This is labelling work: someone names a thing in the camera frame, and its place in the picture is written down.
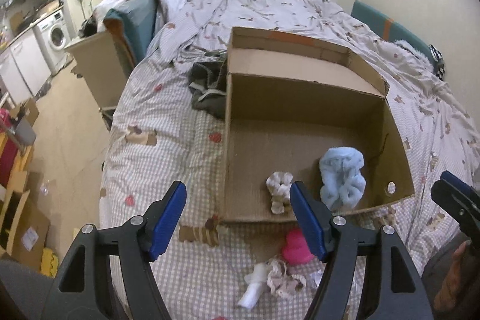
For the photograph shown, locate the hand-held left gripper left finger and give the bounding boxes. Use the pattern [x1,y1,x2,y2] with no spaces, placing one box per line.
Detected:
[52,181,187,320]

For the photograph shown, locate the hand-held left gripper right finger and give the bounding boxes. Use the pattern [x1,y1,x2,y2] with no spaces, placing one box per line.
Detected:
[289,181,428,320]

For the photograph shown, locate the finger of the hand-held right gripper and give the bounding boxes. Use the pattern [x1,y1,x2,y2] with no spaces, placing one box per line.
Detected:
[430,170,480,242]

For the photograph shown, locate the pink heart plush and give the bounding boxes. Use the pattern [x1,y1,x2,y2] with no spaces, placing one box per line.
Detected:
[282,229,316,264]

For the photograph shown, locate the white floral scrunchie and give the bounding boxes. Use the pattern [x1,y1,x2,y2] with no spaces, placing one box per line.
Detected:
[265,171,294,216]

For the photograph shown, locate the light blue fluffy sock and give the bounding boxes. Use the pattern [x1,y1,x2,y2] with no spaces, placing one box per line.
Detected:
[319,147,366,211]

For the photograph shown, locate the white sock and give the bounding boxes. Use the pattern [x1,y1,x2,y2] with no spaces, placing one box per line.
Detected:
[237,262,271,309]

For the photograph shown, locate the cardboard box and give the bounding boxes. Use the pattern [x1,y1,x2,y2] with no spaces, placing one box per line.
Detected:
[221,26,416,224]
[0,189,51,270]

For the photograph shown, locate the person's right hand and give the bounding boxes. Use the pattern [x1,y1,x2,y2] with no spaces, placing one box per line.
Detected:
[434,239,475,310]

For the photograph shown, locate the clear plastic wrapper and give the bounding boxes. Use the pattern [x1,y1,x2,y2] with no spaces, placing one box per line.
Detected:
[300,268,327,291]

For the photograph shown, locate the printed bed blanket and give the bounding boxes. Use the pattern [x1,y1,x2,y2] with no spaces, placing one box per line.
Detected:
[97,0,480,320]

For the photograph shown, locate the yellow packet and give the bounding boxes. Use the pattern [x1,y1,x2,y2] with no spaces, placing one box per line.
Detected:
[40,248,61,277]

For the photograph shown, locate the dark green garment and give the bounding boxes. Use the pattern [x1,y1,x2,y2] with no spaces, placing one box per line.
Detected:
[187,51,229,118]

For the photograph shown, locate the black and white checkered cloth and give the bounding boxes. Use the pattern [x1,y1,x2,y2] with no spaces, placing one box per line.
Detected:
[428,43,446,81]

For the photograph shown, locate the flat cardboard box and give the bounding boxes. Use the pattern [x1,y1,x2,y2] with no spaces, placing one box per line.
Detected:
[0,189,51,270]

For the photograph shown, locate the white fluffy cloth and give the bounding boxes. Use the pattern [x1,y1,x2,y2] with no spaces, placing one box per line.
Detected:
[392,39,428,60]

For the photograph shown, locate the white bedside cabinet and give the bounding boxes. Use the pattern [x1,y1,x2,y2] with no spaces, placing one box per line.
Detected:
[64,31,130,111]

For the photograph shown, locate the grey bin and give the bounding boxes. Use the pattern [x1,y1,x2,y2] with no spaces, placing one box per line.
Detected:
[11,115,37,146]

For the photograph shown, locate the red bag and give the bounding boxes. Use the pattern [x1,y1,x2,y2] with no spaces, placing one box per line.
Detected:
[0,109,19,189]

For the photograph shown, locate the teal cushion with orange stripe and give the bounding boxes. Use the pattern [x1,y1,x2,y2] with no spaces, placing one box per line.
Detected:
[350,0,436,60]

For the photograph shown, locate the teal mattress pad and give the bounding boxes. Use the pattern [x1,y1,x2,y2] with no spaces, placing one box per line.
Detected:
[103,0,158,69]

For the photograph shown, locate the white kitchen cabinet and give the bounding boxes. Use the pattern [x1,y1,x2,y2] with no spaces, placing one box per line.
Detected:
[0,29,51,107]

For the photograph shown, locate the white washing machine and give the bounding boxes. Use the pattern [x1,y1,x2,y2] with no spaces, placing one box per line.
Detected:
[35,7,72,75]

